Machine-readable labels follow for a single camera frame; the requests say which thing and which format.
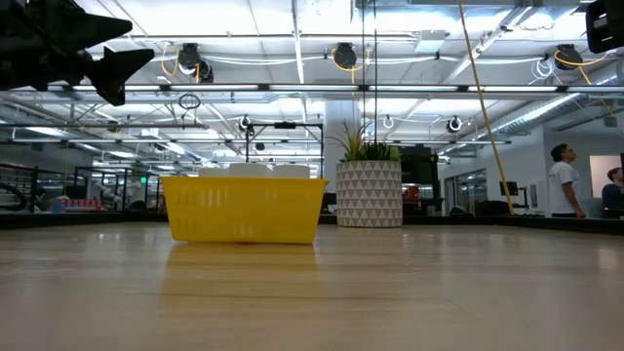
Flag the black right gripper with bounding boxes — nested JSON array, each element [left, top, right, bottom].
[[584, 0, 624, 55]]

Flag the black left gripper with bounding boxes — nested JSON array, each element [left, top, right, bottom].
[[19, 0, 156, 107]]

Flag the yellow plastic basket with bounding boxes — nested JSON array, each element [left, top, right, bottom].
[[159, 175, 331, 245]]

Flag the black storage shelf rack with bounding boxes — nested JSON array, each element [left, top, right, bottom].
[[0, 163, 39, 214]]

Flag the red white supply boxes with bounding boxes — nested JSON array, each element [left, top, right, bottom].
[[52, 197, 104, 214]]

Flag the person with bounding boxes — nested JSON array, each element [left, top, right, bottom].
[[548, 143, 588, 219], [601, 167, 624, 219]]

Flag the black cabinet machine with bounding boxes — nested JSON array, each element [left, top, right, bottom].
[[400, 143, 444, 215]]

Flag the green succulent plant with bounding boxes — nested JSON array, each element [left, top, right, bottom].
[[327, 120, 404, 164]]

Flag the white grey triangle-pattern planter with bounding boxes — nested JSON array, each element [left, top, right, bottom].
[[335, 160, 404, 228]]

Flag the black ceiling cord reel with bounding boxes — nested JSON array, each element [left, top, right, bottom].
[[554, 42, 585, 72], [175, 42, 215, 84], [332, 42, 359, 70]]

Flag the black hanging cable loop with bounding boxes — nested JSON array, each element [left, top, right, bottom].
[[177, 92, 202, 118]]

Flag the yellow hanging cable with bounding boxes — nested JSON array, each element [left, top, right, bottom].
[[456, 0, 514, 215]]

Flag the black curved hose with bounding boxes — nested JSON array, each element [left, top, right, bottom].
[[0, 180, 26, 213]]

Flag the black aluminium table frame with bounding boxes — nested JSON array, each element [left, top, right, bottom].
[[0, 210, 624, 236]]

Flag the black tubular stand frame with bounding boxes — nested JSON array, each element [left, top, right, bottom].
[[245, 121, 325, 194]]

